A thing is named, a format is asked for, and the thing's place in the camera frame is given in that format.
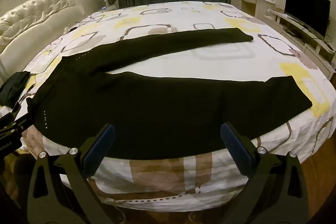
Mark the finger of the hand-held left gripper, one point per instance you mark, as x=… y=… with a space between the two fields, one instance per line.
x=11 y=112
x=18 y=124

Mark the black television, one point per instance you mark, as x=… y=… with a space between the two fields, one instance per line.
x=307 y=11

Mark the dark folded cloth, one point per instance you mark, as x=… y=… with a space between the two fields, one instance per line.
x=13 y=87

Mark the white vanity dresser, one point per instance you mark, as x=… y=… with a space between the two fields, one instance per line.
x=249 y=1

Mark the black pen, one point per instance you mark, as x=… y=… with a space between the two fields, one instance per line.
x=32 y=82

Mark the patterned white bed sheet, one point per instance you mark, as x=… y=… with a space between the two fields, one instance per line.
x=183 y=61

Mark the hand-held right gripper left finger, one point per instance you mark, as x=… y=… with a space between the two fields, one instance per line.
x=101 y=150

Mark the black pants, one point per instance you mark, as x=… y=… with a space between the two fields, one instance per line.
x=157 y=108

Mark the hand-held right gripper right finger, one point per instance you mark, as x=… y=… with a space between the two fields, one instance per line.
x=235 y=150

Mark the cream tufted headboard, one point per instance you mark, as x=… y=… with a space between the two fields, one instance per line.
x=39 y=11

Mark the white television stand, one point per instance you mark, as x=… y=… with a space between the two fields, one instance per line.
x=312 y=48

